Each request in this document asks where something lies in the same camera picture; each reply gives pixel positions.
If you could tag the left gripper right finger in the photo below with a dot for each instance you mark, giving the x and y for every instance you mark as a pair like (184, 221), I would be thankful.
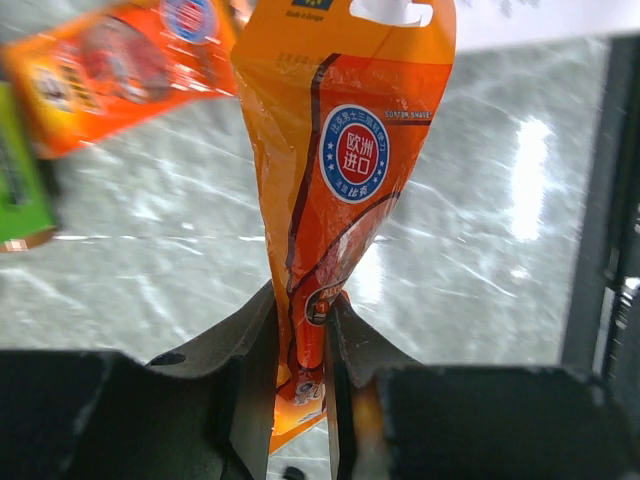
(391, 417)

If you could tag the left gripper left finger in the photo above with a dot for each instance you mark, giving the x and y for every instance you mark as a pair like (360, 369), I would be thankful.
(202, 410)

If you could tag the black green razor box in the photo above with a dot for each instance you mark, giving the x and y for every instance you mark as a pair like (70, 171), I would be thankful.
(27, 219)

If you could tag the orange razor pack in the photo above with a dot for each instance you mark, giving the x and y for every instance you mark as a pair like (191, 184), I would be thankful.
(114, 68)
(338, 98)

